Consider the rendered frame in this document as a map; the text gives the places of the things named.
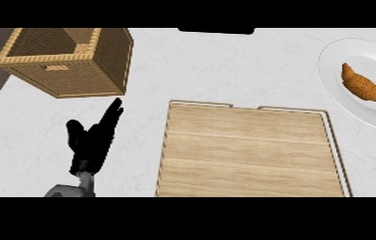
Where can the white plate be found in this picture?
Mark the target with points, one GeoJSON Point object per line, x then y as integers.
{"type": "Point", "coordinates": [343, 84]}

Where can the black appliance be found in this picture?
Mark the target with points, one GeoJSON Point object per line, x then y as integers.
{"type": "Point", "coordinates": [216, 30]}

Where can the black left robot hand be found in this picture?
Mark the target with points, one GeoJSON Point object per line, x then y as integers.
{"type": "Point", "coordinates": [94, 144]}

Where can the golden brown croissant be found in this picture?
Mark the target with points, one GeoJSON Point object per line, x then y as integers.
{"type": "Point", "coordinates": [361, 83]}

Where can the brown wicker basket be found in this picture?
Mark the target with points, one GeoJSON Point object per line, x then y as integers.
{"type": "Point", "coordinates": [74, 63]}

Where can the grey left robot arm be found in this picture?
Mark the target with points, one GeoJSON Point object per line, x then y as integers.
{"type": "Point", "coordinates": [79, 188]}

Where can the pale wooden tray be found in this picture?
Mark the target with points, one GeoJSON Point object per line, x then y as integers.
{"type": "Point", "coordinates": [250, 151]}

